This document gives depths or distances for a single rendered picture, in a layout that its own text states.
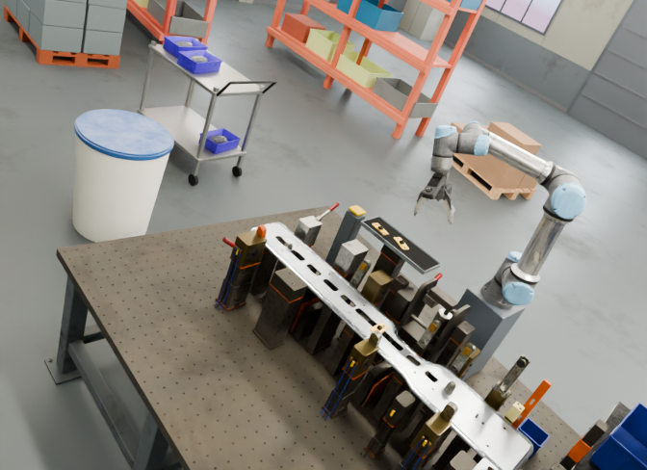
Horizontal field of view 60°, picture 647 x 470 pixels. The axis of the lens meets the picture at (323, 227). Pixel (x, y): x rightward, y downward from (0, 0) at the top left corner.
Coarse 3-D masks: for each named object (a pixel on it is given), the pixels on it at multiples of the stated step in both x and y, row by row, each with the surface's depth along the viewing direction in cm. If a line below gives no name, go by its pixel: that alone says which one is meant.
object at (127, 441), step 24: (72, 288) 242; (72, 312) 249; (72, 336) 258; (96, 336) 270; (48, 360) 272; (72, 360) 268; (96, 384) 246; (120, 432) 231; (144, 432) 209; (144, 456) 212; (168, 456) 230
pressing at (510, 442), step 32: (288, 256) 237; (320, 288) 226; (352, 288) 233; (352, 320) 217; (384, 320) 223; (384, 352) 208; (416, 352) 213; (416, 384) 199; (480, 416) 197; (480, 448) 185; (512, 448) 190
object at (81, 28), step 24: (24, 0) 542; (48, 0) 505; (72, 0) 517; (96, 0) 530; (120, 0) 544; (24, 24) 549; (48, 24) 517; (72, 24) 530; (96, 24) 544; (120, 24) 559; (48, 48) 530; (72, 48) 543; (96, 48) 558
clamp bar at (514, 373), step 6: (522, 354) 198; (522, 360) 194; (528, 360) 197; (516, 366) 199; (522, 366) 194; (510, 372) 200; (516, 372) 199; (522, 372) 198; (504, 378) 201; (510, 378) 201; (516, 378) 198; (510, 384) 200
